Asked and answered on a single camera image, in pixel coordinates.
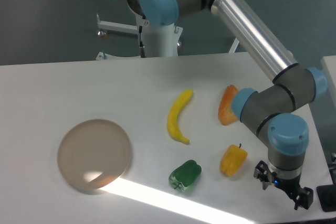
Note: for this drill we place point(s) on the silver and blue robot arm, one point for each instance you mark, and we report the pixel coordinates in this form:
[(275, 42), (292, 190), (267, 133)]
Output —
[(268, 114)]

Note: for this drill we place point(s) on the black device at right edge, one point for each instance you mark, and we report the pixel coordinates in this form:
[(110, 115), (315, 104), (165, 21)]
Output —
[(326, 193)]

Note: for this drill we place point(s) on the translucent brown round plate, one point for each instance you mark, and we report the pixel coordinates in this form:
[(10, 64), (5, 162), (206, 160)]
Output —
[(93, 154)]

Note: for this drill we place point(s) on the yellow toy bell pepper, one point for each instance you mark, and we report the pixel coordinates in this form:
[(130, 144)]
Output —
[(232, 159)]

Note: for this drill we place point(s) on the green toy bell pepper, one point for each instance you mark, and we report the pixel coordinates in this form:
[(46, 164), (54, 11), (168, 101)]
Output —
[(184, 177)]

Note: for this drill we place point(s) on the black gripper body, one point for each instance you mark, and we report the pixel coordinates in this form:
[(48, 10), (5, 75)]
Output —
[(285, 180)]

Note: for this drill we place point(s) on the white table at right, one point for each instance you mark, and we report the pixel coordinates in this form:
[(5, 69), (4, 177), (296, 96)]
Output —
[(328, 65)]

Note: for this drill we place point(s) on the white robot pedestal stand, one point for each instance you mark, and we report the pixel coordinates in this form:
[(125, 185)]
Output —
[(153, 41)]

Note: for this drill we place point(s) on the yellow toy banana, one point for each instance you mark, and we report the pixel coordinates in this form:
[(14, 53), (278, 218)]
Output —
[(173, 116)]

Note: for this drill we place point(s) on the orange toy bell pepper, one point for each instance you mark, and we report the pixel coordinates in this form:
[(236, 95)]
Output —
[(225, 114)]

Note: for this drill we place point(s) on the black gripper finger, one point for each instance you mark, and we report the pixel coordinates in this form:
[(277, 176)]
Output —
[(302, 197), (263, 174)]

